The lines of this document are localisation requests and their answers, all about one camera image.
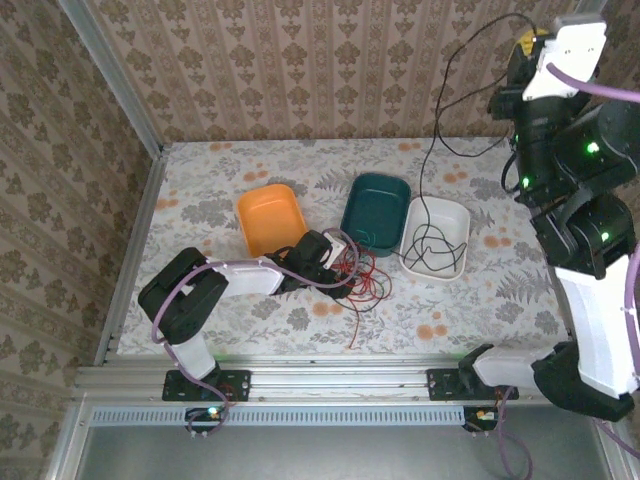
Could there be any thin red cable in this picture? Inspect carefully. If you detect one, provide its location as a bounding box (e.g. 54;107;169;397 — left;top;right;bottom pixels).
330;243;395;350

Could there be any grey slotted cable duct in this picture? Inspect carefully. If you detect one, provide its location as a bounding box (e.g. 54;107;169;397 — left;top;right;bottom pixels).
91;405;466;428

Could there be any small black controller board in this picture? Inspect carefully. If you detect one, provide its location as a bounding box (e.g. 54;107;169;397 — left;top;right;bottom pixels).
184;406;228;435
462;406;500;434

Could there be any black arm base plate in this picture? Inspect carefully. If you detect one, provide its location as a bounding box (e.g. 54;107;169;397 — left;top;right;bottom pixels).
163;368;252;402
426;368;520;401

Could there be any white plastic tray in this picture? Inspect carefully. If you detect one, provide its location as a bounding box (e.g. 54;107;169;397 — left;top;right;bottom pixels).
399;196;472;284

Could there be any aluminium front frame rail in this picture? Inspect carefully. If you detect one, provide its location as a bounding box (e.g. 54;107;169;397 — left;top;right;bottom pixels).
72;355;551;402

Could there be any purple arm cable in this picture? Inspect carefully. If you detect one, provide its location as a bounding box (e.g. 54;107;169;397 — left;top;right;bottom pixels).
152;227;361;442
496;62;640;480

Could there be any thin black cable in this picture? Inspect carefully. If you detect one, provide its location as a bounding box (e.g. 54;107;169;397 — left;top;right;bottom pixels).
398;12;551;275

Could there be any floral patterned table cover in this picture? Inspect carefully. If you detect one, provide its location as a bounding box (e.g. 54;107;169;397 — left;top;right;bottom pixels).
119;137;574;357

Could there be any teal plastic tray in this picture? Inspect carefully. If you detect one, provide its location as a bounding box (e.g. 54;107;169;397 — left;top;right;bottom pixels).
339;172;412;259

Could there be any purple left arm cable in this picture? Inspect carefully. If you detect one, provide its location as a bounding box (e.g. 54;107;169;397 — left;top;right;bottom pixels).
152;227;361;442

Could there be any orange plastic tray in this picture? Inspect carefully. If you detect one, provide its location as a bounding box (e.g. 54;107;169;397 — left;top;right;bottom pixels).
236;183;309;260

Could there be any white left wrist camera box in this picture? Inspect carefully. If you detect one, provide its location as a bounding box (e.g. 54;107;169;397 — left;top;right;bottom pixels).
319;228;350;271

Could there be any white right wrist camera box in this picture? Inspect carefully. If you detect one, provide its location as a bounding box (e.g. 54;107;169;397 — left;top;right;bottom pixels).
522;13;607;101

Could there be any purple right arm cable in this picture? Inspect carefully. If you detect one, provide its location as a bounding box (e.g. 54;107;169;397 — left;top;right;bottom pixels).
496;62;640;480

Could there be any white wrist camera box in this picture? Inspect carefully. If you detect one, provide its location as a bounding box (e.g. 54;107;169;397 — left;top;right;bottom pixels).
522;13;607;101
319;228;350;271

